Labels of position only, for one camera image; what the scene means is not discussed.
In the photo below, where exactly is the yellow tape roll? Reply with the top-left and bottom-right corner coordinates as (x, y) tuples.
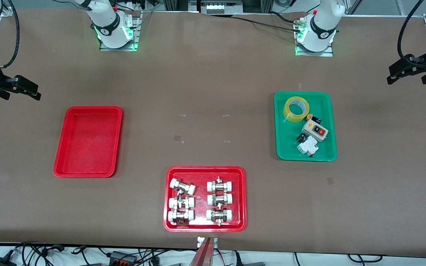
(283, 96), (310, 123)

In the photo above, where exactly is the empty red plastic tray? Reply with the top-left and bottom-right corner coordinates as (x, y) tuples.
(53, 106), (123, 178)

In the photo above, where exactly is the green plastic tray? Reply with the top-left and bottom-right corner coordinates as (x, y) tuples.
(274, 91), (338, 162)

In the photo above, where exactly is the red tray with fittings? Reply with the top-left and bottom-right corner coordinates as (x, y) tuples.
(163, 166), (247, 233)

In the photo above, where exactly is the white circuit breaker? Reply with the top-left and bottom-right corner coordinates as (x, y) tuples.
(297, 136), (319, 157)

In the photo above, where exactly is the white capped metal pipe fitting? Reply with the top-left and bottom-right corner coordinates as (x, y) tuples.
(207, 177), (234, 192)
(169, 178), (196, 195)
(207, 192), (233, 207)
(206, 208), (233, 226)
(168, 210), (195, 226)
(168, 196), (195, 210)

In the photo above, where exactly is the black orange connector box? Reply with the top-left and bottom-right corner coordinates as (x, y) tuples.
(109, 250), (136, 265)

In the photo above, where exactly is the white terminal strip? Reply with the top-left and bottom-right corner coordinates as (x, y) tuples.
(206, 3), (233, 14)

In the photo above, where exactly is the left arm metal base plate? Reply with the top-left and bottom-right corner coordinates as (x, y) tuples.
(295, 18), (334, 57)

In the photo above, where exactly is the grey switch box red button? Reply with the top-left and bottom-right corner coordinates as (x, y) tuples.
(301, 119), (329, 143)

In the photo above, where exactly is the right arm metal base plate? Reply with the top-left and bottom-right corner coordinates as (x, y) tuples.
(99, 11), (140, 51)

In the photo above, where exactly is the black braided table cable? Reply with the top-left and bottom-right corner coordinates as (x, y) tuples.
(231, 11), (304, 33)

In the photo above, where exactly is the aluminium frame with equipment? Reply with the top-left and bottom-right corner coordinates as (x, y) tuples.
(163, 0), (273, 15)

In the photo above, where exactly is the red metal bar silver bracket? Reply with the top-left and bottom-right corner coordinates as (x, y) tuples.
(189, 236), (218, 266)

